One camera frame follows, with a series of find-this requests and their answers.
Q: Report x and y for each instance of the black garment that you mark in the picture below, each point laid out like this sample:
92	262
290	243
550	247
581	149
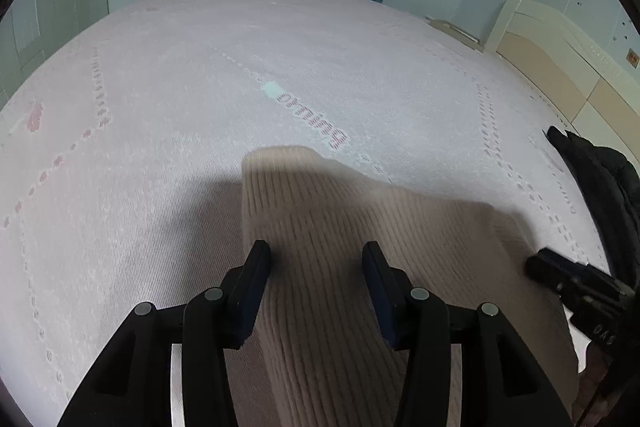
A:
605	187

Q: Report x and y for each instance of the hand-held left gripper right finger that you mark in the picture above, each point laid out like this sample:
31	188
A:
382	302

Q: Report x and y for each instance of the beige flat pillow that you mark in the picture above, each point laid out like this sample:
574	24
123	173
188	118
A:
455	32

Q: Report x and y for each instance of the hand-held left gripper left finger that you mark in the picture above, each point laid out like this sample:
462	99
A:
250	297

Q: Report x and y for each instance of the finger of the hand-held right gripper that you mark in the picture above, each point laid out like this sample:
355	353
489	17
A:
550	274
567	261

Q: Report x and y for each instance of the white patterned bed cover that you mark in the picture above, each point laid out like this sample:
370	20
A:
200	82

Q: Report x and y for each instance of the beige ribbed knit sweater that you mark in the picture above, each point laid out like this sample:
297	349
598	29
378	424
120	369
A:
350	232

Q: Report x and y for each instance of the cream wooden headboard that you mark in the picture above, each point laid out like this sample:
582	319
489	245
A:
560	57

